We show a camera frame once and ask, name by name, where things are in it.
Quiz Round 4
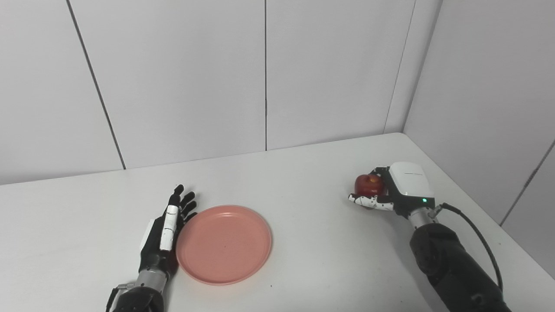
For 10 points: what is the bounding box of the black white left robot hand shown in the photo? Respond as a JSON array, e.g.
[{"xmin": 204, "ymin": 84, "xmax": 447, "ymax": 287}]
[{"xmin": 139, "ymin": 185, "xmax": 198, "ymax": 278}]

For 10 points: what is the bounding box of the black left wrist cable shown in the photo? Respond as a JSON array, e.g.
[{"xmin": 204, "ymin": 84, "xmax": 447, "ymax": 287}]
[{"xmin": 105, "ymin": 283, "xmax": 135, "ymax": 312}]

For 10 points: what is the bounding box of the pink round plate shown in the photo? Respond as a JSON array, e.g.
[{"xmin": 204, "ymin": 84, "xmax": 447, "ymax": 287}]
[{"xmin": 176, "ymin": 205, "xmax": 273, "ymax": 286}]

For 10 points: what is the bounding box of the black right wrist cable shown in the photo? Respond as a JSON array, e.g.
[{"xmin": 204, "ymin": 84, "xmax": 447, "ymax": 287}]
[{"xmin": 434, "ymin": 203, "xmax": 504, "ymax": 293}]

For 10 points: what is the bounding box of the red apple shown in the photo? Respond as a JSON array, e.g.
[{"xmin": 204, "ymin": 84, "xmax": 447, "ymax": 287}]
[{"xmin": 355, "ymin": 173, "xmax": 386, "ymax": 198}]

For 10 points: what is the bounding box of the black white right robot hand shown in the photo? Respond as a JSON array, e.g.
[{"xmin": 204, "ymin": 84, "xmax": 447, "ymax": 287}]
[{"xmin": 348, "ymin": 162, "xmax": 435, "ymax": 219}]

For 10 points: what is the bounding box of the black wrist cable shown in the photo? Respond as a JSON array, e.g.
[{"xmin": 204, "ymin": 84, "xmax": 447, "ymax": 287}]
[
  {"xmin": 434, "ymin": 203, "xmax": 504, "ymax": 293},
  {"xmin": 105, "ymin": 283, "xmax": 135, "ymax": 312}
]

